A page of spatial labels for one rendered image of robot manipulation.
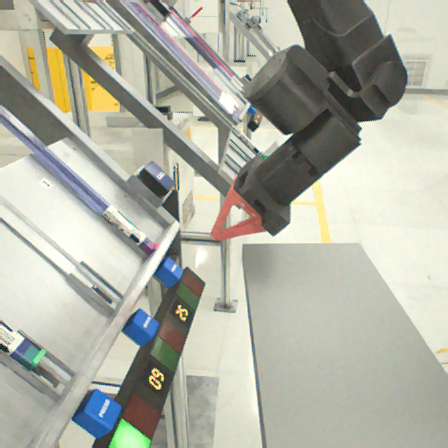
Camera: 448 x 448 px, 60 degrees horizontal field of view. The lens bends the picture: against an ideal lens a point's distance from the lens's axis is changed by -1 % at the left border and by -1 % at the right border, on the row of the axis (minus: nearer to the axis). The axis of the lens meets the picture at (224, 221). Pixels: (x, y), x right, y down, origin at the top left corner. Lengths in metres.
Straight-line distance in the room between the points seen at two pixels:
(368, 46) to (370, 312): 0.39
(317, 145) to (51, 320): 0.30
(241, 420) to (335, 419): 0.76
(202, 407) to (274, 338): 0.70
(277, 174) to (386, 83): 0.14
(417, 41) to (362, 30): 7.78
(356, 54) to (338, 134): 0.08
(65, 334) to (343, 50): 0.38
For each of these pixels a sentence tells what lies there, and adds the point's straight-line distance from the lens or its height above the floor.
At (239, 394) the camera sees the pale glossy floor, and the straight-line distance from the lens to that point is 1.29.
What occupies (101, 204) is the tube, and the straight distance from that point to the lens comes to 0.51.
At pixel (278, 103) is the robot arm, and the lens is 0.39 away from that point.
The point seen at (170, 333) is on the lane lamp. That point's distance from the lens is 0.49.
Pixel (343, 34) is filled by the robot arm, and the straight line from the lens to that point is 0.43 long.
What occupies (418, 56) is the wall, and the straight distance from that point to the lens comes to 8.24.
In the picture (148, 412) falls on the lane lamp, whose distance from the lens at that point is 0.43.
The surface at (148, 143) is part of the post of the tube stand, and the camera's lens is 0.79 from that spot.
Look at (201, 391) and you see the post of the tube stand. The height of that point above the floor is 0.01.
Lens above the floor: 0.98
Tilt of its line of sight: 26 degrees down
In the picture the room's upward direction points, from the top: straight up
